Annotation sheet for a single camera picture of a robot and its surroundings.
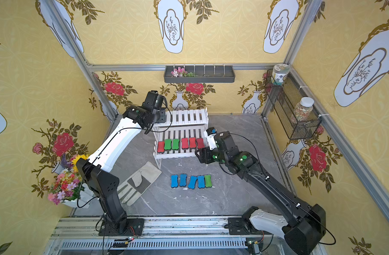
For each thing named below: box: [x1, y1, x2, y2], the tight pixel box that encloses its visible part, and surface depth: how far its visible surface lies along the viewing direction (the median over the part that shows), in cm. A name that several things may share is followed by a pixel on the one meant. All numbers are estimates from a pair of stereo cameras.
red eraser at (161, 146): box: [157, 140, 165, 154], surface depth 88 cm
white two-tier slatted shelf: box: [152, 107, 209, 170], surface depth 87 cm
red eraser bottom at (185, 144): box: [181, 137, 189, 150], surface depth 92 cm
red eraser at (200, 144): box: [196, 137, 206, 150], surface depth 90 cm
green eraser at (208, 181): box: [204, 174, 213, 188], surface depth 89 cm
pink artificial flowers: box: [170, 66, 199, 78], surface depth 89 cm
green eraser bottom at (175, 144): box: [171, 138, 180, 150], surface depth 90 cm
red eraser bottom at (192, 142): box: [188, 137, 197, 149], surface depth 90 cm
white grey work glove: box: [116, 160, 163, 207], surface depth 90 cm
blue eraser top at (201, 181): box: [197, 175, 206, 189], surface depth 89 cm
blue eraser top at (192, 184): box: [188, 175, 198, 190], surface depth 89 cm
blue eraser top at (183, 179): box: [179, 173, 188, 187], surface depth 90 cm
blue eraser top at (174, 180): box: [170, 174, 179, 189], surface depth 90 cm
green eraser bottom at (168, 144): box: [164, 139, 172, 151], surface depth 90 cm
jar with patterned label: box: [271, 63, 291, 86], surface depth 87 cm
